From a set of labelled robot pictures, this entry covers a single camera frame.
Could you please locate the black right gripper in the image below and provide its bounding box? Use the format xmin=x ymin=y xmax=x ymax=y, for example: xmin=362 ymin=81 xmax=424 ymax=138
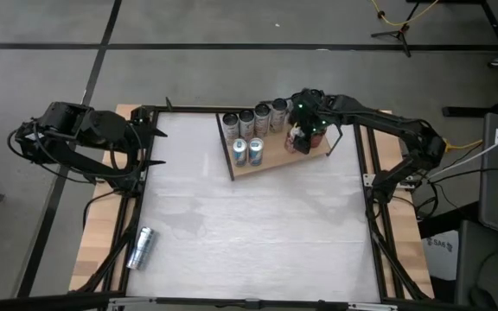
xmin=287 ymin=88 xmax=335 ymax=156

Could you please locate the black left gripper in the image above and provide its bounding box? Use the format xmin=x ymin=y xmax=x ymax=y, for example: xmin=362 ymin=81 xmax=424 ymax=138
xmin=121 ymin=107 xmax=168 ymax=178

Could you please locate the red can with silver lid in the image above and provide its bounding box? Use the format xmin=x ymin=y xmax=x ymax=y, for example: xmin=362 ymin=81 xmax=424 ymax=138
xmin=284 ymin=124 xmax=302 ymax=155

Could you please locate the white Celsius Peach Vibe can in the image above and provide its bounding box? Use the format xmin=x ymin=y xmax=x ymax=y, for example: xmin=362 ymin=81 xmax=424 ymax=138
xmin=238 ymin=109 xmax=256 ymax=142
xmin=270 ymin=98 xmax=288 ymax=133
xmin=221 ymin=111 xmax=240 ymax=145
xmin=253 ymin=103 xmax=271 ymax=137

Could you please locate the small blue Red Bull can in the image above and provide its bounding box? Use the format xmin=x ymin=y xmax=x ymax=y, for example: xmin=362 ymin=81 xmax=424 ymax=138
xmin=247 ymin=136 xmax=265 ymax=167

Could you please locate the blue silver Red Bull can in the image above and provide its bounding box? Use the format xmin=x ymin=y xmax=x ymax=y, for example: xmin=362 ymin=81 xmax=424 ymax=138
xmin=233 ymin=138 xmax=249 ymax=168
xmin=126 ymin=226 xmax=157 ymax=271

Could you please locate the wooden tray board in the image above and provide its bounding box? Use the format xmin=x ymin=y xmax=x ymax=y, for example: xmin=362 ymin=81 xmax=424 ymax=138
xmin=214 ymin=89 xmax=344 ymax=181

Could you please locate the black tripod stand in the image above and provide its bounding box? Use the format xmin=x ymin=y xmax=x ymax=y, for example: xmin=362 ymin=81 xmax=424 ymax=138
xmin=369 ymin=23 xmax=412 ymax=58

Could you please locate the silver aluminium bar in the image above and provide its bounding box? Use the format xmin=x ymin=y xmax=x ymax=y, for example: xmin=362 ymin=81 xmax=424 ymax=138
xmin=107 ymin=295 xmax=159 ymax=311

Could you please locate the white printed cardboard box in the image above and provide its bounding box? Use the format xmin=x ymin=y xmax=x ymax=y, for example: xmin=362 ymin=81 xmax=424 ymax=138
xmin=421 ymin=231 xmax=460 ymax=282

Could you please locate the yellow extension cable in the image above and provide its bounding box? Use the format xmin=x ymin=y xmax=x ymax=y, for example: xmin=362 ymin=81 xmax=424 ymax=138
xmin=445 ymin=138 xmax=484 ymax=152
xmin=368 ymin=0 xmax=441 ymax=27

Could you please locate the white cable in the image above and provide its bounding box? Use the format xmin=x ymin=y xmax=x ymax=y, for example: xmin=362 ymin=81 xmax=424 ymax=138
xmin=425 ymin=123 xmax=498 ymax=182

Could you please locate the black floor stand frame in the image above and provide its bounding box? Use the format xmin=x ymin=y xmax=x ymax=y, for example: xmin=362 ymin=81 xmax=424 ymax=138
xmin=404 ymin=0 xmax=498 ymax=117

